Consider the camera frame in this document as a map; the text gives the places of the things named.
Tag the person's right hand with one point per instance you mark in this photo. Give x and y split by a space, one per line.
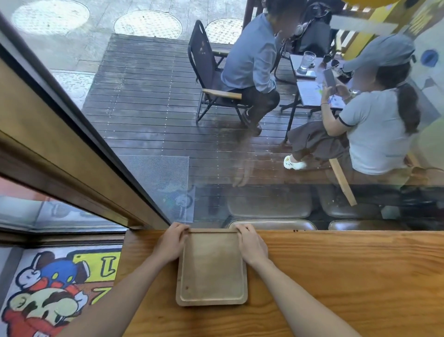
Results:
254 248

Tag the rectangular wooden tray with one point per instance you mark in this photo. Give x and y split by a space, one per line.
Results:
211 270

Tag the person's left hand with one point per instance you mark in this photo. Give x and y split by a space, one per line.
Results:
167 244

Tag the person's right thumb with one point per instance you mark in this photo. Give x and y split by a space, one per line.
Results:
241 239

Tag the silver wristwatch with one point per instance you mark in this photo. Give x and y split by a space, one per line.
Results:
354 93

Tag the cartoon floor mat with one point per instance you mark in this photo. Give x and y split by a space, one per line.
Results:
52 295

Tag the clear drinking glass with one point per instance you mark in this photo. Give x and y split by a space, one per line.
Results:
307 62

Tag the blue round sticker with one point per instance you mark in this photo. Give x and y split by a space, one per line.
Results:
429 58

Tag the black backpack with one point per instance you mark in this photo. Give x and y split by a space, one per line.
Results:
317 36

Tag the black folding chair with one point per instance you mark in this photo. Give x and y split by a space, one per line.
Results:
203 59

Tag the round manhole cover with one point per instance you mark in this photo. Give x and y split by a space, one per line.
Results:
147 24
223 31
50 16

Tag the wooden sliding door frame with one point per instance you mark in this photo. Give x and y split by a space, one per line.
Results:
52 139

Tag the person's right forearm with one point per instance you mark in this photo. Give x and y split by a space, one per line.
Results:
298 302

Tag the person's left forearm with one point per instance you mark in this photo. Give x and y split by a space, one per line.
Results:
119 300

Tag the white paper menu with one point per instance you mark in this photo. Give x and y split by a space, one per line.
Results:
310 94

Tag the white clog shoe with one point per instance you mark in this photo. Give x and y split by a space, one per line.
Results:
294 164

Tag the person's left thumb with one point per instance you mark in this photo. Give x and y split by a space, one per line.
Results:
184 238

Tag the wooden bench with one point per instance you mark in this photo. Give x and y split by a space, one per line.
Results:
343 184

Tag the small black folding table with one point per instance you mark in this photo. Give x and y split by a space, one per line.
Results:
305 104

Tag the brown cushioned stool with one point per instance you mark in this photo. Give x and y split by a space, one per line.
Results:
270 203
367 225
274 225
347 208

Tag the grey cap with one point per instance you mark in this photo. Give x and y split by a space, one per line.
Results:
385 52

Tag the grey smartphone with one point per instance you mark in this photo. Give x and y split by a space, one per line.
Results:
329 79

